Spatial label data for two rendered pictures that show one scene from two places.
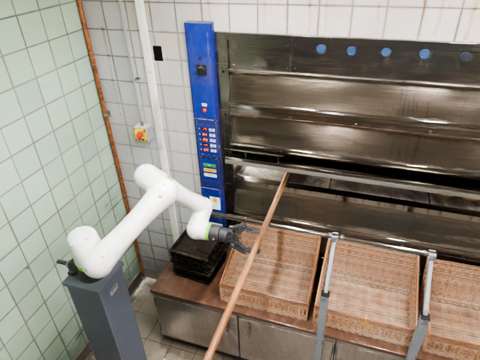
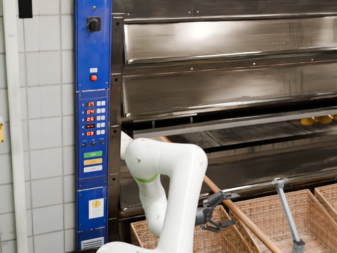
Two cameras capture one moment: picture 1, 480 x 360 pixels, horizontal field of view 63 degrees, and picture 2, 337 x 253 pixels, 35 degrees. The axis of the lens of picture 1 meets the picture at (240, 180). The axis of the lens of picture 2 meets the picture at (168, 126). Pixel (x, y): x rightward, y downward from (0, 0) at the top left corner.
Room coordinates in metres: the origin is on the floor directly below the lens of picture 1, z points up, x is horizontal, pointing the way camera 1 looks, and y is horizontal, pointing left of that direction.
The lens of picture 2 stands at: (0.33, 1.57, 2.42)
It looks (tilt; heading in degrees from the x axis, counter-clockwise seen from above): 23 degrees down; 315
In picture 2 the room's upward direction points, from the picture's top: 4 degrees clockwise
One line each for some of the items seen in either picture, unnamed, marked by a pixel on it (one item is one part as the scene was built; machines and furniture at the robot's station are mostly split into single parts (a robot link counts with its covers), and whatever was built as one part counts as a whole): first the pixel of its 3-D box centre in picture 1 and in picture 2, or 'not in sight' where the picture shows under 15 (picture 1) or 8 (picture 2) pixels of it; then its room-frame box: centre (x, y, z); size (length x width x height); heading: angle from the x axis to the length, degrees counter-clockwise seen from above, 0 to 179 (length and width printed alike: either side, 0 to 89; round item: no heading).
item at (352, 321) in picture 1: (366, 288); (290, 237); (1.61, -0.74, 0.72); 0.56 x 0.49 x 0.28; 70
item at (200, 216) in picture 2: (229, 236); (201, 215); (1.59, 0.07, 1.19); 0.09 x 0.07 x 0.08; 70
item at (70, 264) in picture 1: (82, 264); not in sight; (1.37, 0.77, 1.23); 0.26 x 0.15 x 0.06; 71
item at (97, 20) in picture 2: (199, 66); (95, 19); (2.17, 0.20, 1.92); 0.06 x 0.04 x 0.11; 70
